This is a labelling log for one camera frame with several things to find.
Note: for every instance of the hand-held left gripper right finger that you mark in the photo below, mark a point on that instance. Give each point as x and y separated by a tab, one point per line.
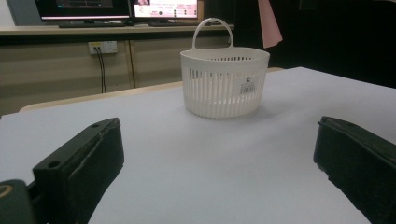
358	165

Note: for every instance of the long beige counter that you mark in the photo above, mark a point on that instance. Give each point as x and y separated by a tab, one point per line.
46	71

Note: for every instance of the grey panel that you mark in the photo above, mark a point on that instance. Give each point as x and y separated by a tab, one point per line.
23	12

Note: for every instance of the pink hanging cloth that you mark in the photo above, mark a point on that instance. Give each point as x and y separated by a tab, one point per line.
269	25

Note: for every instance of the white wall socket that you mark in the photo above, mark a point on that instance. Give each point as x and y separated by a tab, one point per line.
107	47

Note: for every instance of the white slotted plastic basket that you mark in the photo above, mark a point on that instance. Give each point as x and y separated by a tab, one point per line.
224	107

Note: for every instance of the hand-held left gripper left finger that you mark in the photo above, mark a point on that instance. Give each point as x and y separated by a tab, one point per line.
81	165

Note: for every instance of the bright-screen computer monitor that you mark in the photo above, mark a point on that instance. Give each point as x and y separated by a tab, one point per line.
165	8

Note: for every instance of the black keyboard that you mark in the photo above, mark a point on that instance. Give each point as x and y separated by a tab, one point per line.
90	24
171	23

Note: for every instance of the dark-screen computer monitor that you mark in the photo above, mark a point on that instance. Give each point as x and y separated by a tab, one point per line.
81	9

